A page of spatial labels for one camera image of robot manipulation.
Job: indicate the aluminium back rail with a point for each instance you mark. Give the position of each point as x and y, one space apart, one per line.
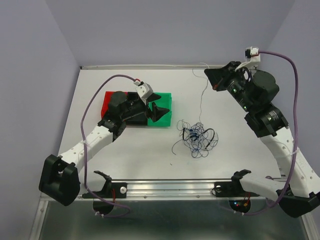
149 66

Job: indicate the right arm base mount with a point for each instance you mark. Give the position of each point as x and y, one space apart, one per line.
233 189

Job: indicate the red plastic bin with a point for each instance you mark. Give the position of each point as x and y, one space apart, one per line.
106 103

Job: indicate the aluminium rail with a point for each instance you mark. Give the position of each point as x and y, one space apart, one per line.
139 190
149 66

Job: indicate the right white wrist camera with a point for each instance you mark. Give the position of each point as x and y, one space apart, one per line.
252 58

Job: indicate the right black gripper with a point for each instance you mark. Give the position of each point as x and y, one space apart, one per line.
217 76

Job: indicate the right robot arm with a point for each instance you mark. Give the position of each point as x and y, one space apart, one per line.
301 194

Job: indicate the black plastic bin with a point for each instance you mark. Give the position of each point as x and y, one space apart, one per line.
138 120

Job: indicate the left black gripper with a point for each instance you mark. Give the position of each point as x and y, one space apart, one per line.
158 112

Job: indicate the aluminium front rail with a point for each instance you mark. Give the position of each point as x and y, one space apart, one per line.
139 190

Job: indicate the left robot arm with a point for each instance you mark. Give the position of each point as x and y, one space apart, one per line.
60 174

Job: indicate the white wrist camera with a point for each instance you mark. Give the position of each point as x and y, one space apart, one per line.
143 90
252 58

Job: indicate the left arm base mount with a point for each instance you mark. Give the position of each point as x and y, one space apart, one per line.
104 200

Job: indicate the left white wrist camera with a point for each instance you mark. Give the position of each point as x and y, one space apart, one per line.
143 90

